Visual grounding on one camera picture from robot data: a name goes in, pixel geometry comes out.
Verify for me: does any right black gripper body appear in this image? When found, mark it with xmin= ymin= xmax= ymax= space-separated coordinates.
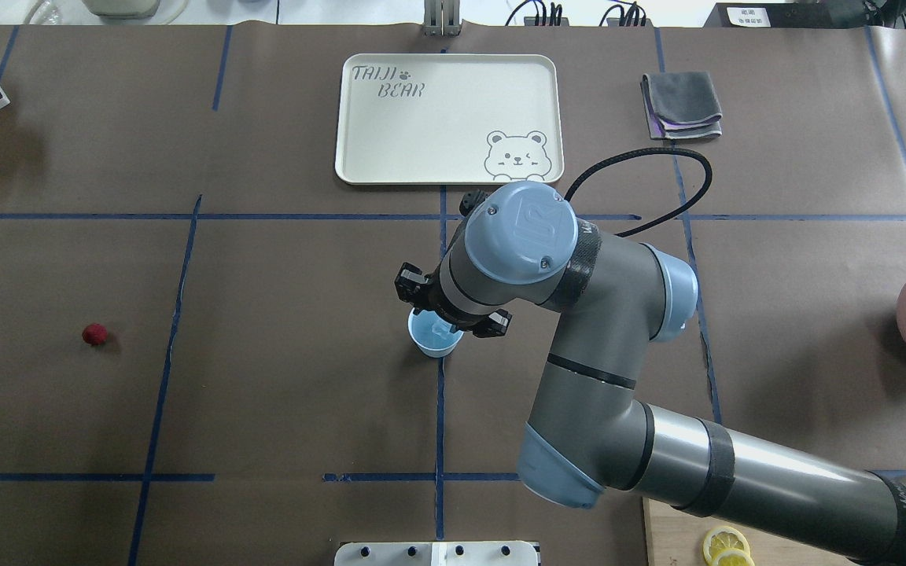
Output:
xmin=428 ymin=267 xmax=489 ymax=329

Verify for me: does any red strawberry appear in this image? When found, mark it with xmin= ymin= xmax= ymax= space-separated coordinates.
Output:
xmin=80 ymin=323 xmax=110 ymax=347

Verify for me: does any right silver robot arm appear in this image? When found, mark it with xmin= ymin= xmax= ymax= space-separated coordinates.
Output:
xmin=416 ymin=182 xmax=906 ymax=565

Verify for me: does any light blue cup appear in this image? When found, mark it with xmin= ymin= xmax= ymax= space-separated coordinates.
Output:
xmin=407 ymin=311 xmax=464 ymax=358

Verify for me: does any cream bear tray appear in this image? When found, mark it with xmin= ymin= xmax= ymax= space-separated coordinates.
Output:
xmin=334 ymin=53 xmax=564 ymax=186

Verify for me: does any grey purple folded cloth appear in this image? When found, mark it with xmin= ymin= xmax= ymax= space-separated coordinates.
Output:
xmin=640 ymin=72 xmax=723 ymax=141

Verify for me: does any wooden cutting board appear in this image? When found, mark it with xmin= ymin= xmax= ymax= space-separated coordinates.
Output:
xmin=643 ymin=499 xmax=852 ymax=565

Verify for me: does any lemon slices row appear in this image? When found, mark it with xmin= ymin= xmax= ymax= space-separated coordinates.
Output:
xmin=702 ymin=524 xmax=756 ymax=565

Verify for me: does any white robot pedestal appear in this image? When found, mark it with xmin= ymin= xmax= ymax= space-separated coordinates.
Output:
xmin=333 ymin=540 xmax=543 ymax=565

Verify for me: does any aluminium frame post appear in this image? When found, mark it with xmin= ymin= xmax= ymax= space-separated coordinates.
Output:
xmin=423 ymin=0 xmax=462 ymax=37

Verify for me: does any black camera cable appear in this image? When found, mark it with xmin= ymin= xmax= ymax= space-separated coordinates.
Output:
xmin=562 ymin=147 xmax=714 ymax=239

